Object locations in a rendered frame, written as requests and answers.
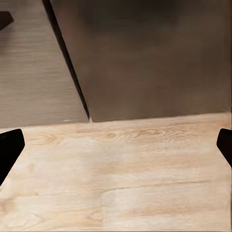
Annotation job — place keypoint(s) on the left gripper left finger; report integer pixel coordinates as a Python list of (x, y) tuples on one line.
[(11, 145)]

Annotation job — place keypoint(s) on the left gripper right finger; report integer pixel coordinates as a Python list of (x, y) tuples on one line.
[(224, 143)]

